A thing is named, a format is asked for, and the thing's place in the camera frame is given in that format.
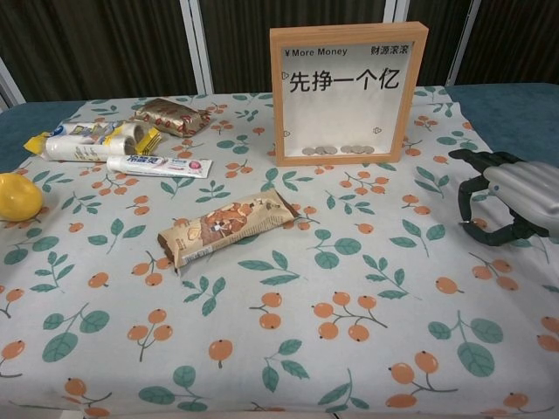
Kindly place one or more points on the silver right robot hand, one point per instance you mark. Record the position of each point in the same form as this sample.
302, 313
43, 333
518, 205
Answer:
524, 192

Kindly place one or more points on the teal table cover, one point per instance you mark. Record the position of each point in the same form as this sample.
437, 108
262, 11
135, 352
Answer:
511, 109

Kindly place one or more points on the floral orange fruit tablecloth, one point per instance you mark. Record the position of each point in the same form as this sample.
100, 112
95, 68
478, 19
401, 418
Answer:
279, 331

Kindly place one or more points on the brown nut snack bar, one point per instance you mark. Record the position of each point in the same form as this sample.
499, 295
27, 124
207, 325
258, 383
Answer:
222, 231

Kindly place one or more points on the golden snack package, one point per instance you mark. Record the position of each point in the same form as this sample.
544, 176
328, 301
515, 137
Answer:
170, 117

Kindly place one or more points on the white toothpaste tube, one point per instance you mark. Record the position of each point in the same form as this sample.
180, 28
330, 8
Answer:
157, 166

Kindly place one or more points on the white garbage bag rolls pack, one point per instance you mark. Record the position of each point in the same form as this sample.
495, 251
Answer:
87, 146

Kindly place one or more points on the yellow lemon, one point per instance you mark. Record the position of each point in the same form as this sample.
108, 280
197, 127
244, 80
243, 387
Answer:
17, 197

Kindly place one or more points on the white partition frame post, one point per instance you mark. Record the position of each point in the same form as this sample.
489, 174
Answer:
8, 83
197, 43
464, 41

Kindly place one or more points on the wooden framed coin bank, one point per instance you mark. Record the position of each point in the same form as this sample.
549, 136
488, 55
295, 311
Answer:
345, 109

